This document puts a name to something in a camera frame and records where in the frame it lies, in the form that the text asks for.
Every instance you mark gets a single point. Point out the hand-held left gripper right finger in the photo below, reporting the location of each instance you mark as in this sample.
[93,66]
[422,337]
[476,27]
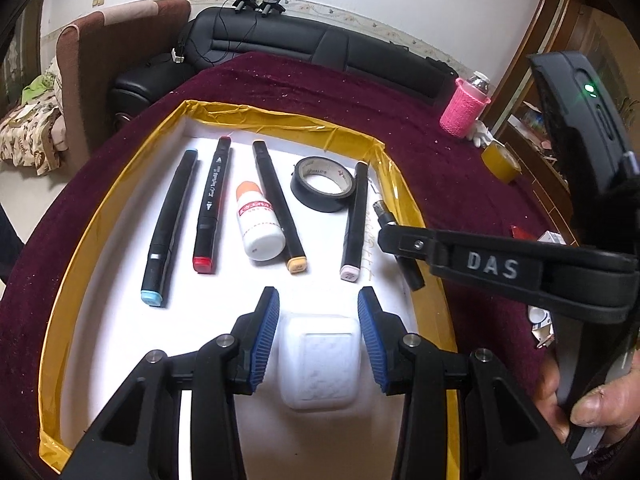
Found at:
[372,340]

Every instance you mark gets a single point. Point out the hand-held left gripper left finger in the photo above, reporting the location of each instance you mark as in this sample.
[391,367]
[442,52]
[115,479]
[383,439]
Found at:
[265,340]

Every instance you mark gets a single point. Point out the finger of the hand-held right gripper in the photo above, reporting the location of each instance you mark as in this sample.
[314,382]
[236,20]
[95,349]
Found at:
[490,265]

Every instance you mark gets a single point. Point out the white square case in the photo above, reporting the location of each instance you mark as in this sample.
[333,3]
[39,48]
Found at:
[317,360]

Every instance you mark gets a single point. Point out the blue white medicine box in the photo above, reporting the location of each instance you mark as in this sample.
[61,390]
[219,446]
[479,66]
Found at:
[554,237]

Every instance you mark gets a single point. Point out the white bottle orange cap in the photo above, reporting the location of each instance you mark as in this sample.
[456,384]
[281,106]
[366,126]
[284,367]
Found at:
[257,230]

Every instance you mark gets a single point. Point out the thin black pen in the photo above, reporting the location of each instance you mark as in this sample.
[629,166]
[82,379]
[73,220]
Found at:
[382,210]

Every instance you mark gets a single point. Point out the black marker pink cap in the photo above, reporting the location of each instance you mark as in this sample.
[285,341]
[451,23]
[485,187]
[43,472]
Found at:
[354,220]

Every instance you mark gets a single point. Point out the black marker blue cap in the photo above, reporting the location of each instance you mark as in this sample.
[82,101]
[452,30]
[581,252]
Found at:
[170,230]

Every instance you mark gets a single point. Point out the black marker orange cap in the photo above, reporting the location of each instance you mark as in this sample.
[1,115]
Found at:
[275,195]

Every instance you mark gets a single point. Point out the black marker red cap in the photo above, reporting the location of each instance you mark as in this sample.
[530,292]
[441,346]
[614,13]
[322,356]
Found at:
[210,200]

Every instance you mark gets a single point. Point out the black tape roll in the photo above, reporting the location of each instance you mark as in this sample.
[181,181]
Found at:
[300,190]

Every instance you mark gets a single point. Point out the white tray box yellow-taped rim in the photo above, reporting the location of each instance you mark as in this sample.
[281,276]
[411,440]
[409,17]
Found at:
[110,285]

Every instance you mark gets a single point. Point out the person's right hand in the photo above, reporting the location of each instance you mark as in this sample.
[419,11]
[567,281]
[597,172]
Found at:
[610,402]

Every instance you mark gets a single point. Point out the red pouch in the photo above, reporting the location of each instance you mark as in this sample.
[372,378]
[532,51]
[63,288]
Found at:
[520,232]

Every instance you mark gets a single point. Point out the wooden cabinet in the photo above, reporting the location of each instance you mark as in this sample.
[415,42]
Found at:
[545,110]

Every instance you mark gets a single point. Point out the yellow tape roll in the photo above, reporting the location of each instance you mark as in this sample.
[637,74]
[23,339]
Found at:
[500,162]

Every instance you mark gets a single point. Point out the white glove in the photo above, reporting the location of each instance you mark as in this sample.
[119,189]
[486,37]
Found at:
[482,134]

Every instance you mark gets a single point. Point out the bottle in pink knit sleeve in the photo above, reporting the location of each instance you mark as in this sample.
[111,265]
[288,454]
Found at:
[462,107]

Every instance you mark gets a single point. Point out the white charger plug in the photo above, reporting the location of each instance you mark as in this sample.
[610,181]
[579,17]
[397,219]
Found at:
[178,56]

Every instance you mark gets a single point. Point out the black leather sofa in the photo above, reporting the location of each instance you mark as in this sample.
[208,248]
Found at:
[280,40]

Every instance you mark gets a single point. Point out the floral blanket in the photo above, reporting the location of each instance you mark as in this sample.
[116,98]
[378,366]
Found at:
[30,135]

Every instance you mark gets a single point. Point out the brown armchair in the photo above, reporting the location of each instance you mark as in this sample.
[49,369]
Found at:
[115,60]

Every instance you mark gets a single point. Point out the black clip-on device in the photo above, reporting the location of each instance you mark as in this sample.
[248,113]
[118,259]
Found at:
[271,5]
[245,2]

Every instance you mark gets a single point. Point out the green cloth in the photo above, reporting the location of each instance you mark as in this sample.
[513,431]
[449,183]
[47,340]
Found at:
[37,86]

